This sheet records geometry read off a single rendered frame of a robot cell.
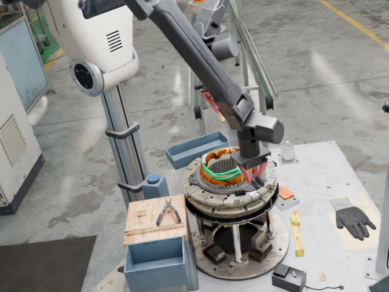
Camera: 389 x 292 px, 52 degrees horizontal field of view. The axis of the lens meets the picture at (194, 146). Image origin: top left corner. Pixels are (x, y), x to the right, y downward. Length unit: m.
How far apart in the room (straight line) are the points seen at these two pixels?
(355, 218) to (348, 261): 0.20
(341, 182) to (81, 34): 1.20
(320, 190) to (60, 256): 1.84
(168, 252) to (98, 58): 0.68
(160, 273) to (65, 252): 1.84
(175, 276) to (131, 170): 0.63
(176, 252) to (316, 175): 0.86
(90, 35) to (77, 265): 1.78
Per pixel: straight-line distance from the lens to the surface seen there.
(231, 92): 0.99
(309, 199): 1.73
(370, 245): 1.56
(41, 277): 2.85
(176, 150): 1.63
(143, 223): 1.26
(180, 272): 1.14
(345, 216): 1.63
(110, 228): 2.99
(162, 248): 1.22
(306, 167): 1.91
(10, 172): 3.53
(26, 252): 3.09
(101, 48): 1.40
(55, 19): 1.40
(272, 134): 1.02
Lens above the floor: 1.87
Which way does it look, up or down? 30 degrees down
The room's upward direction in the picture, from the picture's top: 10 degrees counter-clockwise
